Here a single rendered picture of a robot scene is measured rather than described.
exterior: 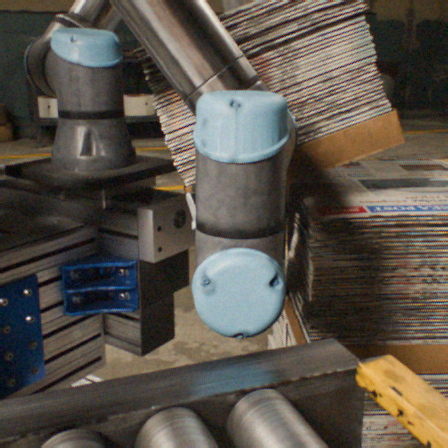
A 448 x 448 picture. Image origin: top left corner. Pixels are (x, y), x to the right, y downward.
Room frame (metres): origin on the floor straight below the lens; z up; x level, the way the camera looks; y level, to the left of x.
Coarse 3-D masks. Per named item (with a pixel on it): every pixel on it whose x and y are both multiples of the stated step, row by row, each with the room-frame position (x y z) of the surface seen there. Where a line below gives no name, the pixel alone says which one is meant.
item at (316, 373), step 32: (256, 352) 0.45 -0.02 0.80; (288, 352) 0.45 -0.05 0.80; (320, 352) 0.45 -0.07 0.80; (96, 384) 0.40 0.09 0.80; (128, 384) 0.40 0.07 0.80; (160, 384) 0.40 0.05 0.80; (192, 384) 0.40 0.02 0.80; (224, 384) 0.40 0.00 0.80; (256, 384) 0.40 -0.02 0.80; (288, 384) 0.41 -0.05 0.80; (320, 384) 0.42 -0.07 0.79; (352, 384) 0.43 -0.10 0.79; (0, 416) 0.36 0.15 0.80; (32, 416) 0.36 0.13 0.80; (64, 416) 0.36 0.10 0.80; (96, 416) 0.36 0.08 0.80; (128, 416) 0.37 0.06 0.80; (224, 416) 0.39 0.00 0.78; (320, 416) 0.42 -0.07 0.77; (352, 416) 0.43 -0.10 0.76
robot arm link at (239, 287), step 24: (216, 240) 0.48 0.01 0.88; (240, 240) 0.47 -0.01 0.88; (264, 240) 0.48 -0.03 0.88; (216, 264) 0.46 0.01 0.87; (240, 264) 0.46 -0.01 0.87; (264, 264) 0.46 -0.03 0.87; (192, 288) 0.48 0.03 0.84; (216, 288) 0.46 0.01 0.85; (240, 288) 0.46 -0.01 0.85; (264, 288) 0.46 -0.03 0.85; (216, 312) 0.46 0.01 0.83; (240, 312) 0.46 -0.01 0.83; (264, 312) 0.46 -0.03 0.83; (240, 336) 0.46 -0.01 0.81
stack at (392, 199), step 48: (288, 192) 0.96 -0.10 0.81; (336, 192) 0.87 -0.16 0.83; (384, 192) 0.87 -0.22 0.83; (432, 192) 0.87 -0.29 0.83; (288, 240) 0.97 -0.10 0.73; (336, 240) 0.76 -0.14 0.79; (384, 240) 0.76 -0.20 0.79; (432, 240) 0.76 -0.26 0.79; (288, 288) 0.92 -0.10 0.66; (336, 288) 0.75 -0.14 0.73; (384, 288) 0.75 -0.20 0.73; (432, 288) 0.76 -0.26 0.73; (288, 336) 0.93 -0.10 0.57; (336, 336) 0.75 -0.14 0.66; (384, 336) 0.76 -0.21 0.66; (432, 336) 0.76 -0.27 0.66; (432, 384) 0.76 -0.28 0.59; (384, 432) 0.76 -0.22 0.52
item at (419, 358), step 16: (288, 304) 0.92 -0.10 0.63; (288, 320) 0.91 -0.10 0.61; (352, 352) 0.75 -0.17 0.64; (368, 352) 0.76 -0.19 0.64; (384, 352) 0.76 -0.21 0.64; (400, 352) 0.76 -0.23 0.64; (416, 352) 0.76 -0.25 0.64; (432, 352) 0.76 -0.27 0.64; (416, 368) 0.76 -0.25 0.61; (432, 368) 0.76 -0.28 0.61
